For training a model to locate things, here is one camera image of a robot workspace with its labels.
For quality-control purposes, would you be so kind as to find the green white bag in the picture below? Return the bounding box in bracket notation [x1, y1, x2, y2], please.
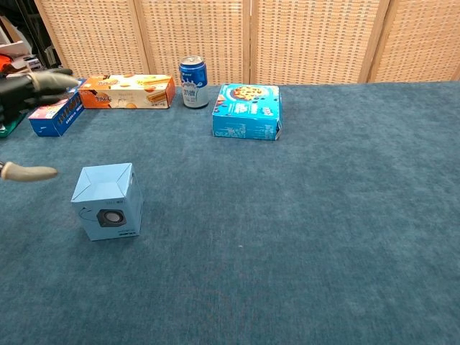
[0, 111, 29, 139]

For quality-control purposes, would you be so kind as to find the orange black item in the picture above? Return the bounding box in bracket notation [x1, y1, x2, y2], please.
[0, 53, 17, 75]

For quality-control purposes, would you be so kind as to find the blue sandwich cookie box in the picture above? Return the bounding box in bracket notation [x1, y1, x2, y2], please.
[27, 79, 86, 138]

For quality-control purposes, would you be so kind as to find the orange wafer biscuit box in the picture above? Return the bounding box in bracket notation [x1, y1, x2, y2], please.
[78, 74, 177, 110]

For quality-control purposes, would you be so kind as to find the white cardboard box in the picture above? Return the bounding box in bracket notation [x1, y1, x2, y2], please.
[0, 40, 31, 58]

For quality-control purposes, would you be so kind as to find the blue white milk can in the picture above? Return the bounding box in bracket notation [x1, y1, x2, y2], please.
[178, 55, 210, 109]

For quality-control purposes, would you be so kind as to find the small light blue speaker box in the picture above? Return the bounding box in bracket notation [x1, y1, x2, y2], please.
[70, 162, 144, 242]

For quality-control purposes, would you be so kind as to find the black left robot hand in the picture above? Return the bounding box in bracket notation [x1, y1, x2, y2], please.
[0, 68, 81, 183]

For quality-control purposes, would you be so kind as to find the cyan chocolate chip cookie box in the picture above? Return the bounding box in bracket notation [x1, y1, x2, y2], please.
[211, 83, 283, 142]

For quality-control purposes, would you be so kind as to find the small white blue carton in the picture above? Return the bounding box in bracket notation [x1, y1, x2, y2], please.
[22, 55, 42, 72]

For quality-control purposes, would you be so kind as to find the blue table cloth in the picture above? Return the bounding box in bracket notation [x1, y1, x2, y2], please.
[0, 80, 460, 345]

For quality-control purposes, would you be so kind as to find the wooden rattan screen panel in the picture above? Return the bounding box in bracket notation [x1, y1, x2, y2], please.
[249, 0, 391, 86]
[34, 0, 150, 82]
[367, 0, 460, 84]
[134, 0, 252, 86]

